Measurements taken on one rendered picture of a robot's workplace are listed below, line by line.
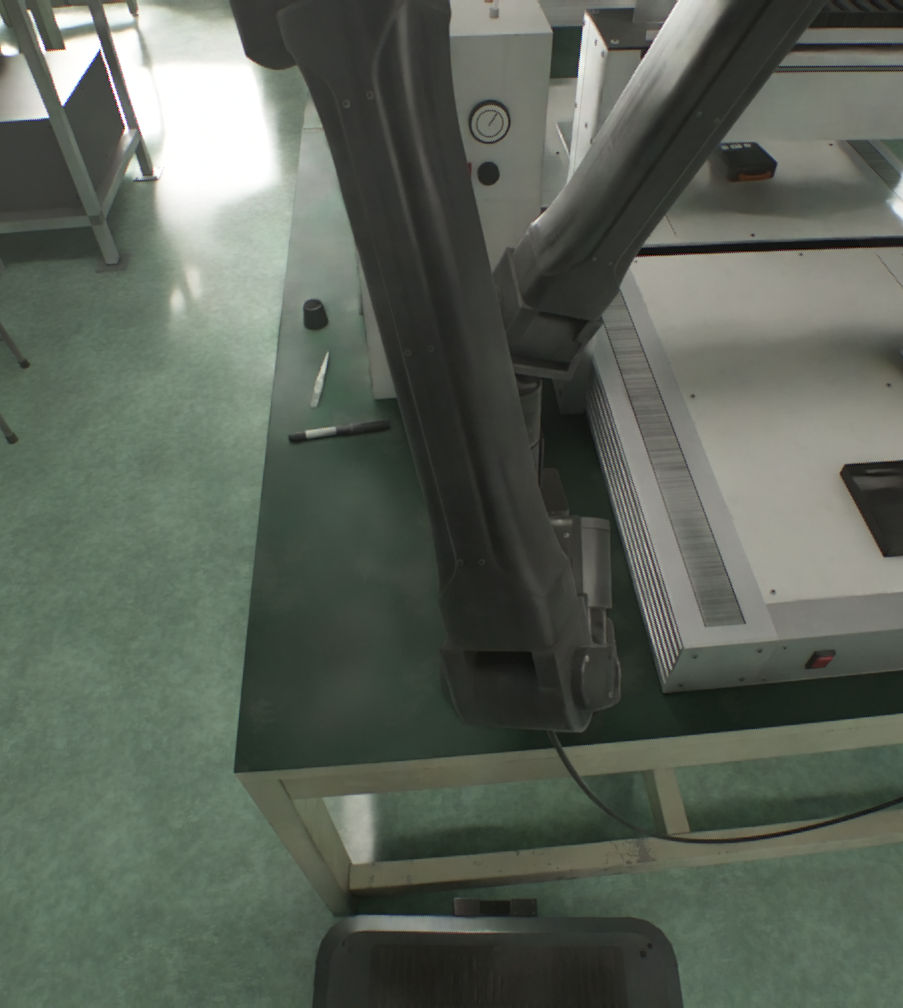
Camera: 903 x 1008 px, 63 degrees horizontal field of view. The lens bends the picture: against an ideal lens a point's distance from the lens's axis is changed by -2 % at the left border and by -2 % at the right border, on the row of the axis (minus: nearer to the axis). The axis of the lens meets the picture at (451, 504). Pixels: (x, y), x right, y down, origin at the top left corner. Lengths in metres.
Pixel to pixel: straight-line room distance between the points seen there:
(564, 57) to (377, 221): 1.88
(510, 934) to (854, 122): 1.11
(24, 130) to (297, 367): 1.89
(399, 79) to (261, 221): 2.75
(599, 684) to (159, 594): 1.55
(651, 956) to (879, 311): 0.96
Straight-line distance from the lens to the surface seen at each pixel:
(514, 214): 0.93
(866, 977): 1.64
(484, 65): 0.85
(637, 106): 0.47
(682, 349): 1.04
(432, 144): 0.35
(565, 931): 1.25
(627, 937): 1.26
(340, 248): 1.41
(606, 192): 0.48
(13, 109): 2.99
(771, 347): 1.08
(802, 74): 0.89
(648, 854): 1.41
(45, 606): 2.00
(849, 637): 0.82
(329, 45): 0.36
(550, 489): 0.64
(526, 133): 0.88
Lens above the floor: 1.48
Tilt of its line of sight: 51 degrees down
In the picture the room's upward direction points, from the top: 1 degrees counter-clockwise
